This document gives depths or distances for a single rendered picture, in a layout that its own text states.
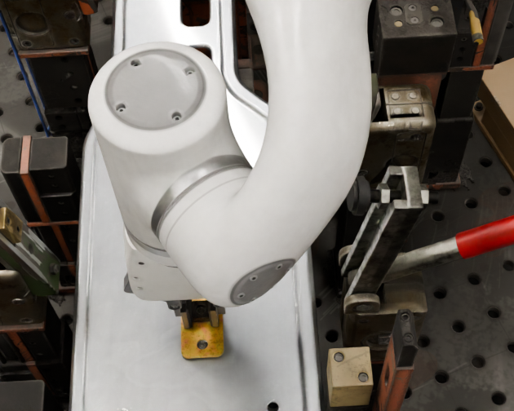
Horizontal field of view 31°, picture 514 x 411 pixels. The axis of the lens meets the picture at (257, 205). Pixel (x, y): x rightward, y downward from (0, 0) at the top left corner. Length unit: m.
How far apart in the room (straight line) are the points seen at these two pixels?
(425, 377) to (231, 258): 0.65
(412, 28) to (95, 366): 0.42
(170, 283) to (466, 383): 0.53
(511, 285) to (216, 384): 0.52
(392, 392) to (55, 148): 0.45
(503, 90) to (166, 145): 0.80
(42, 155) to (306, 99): 0.52
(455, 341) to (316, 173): 0.69
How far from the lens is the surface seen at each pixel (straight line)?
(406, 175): 0.68
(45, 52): 1.15
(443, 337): 1.19
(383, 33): 0.89
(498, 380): 1.19
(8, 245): 0.83
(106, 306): 0.88
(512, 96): 1.29
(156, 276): 0.73
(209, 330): 0.85
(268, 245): 0.54
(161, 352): 0.86
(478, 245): 0.76
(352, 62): 0.54
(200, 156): 0.56
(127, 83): 0.57
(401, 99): 0.90
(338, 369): 0.78
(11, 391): 0.89
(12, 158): 1.00
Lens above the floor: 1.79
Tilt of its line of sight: 60 degrees down
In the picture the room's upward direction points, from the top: 3 degrees counter-clockwise
